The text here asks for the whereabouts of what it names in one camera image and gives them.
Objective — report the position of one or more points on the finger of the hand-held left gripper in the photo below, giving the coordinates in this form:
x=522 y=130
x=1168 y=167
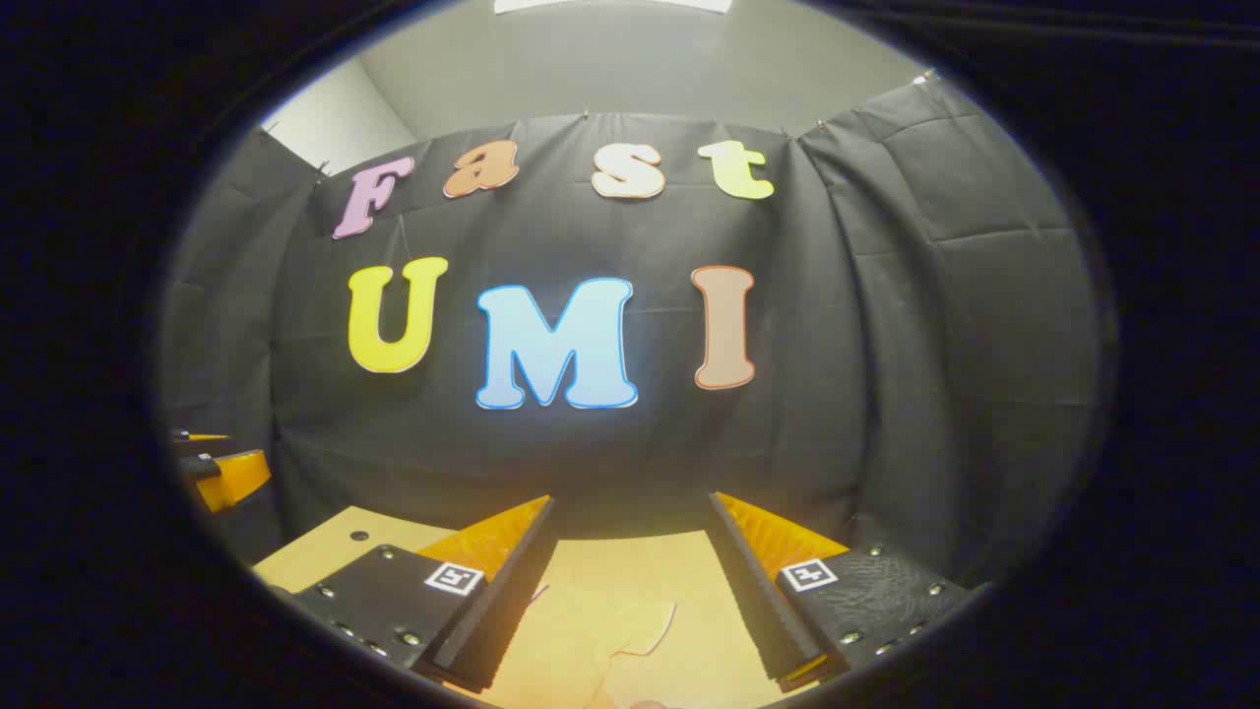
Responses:
x=236 y=478
x=202 y=437

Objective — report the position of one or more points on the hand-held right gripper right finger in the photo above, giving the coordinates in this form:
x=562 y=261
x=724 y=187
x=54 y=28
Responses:
x=763 y=601

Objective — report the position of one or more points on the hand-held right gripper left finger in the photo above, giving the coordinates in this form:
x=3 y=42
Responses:
x=512 y=601

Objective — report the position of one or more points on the orange T-shirt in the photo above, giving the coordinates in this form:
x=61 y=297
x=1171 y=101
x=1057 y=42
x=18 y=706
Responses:
x=581 y=640

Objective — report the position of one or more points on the black backdrop cloth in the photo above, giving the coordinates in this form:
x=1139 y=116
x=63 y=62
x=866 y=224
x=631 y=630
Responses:
x=640 y=463

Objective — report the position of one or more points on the white ceiling light panel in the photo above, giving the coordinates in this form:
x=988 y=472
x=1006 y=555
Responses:
x=610 y=5

